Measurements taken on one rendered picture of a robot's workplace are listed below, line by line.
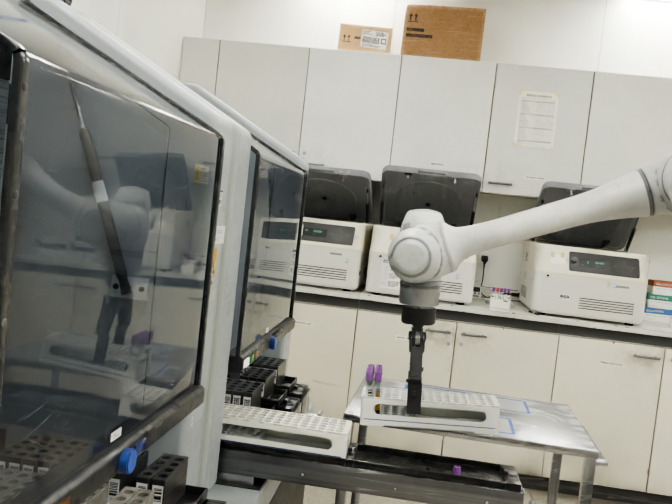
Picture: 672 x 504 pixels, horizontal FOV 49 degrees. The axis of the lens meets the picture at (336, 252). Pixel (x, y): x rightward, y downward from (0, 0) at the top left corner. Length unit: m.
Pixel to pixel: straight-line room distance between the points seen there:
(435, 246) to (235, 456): 0.58
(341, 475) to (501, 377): 2.44
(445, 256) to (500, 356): 2.46
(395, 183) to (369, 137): 0.30
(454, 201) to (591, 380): 1.17
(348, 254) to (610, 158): 1.49
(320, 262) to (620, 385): 1.63
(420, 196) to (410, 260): 2.73
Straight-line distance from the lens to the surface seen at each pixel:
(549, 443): 1.84
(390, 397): 1.63
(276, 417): 1.58
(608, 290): 3.91
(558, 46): 4.59
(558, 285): 3.86
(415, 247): 1.38
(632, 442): 4.07
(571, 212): 1.57
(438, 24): 4.26
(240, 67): 4.28
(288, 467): 1.53
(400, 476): 1.51
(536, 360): 3.89
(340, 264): 3.81
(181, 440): 1.28
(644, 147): 4.25
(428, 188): 4.04
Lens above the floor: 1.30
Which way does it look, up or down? 3 degrees down
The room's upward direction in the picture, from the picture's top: 6 degrees clockwise
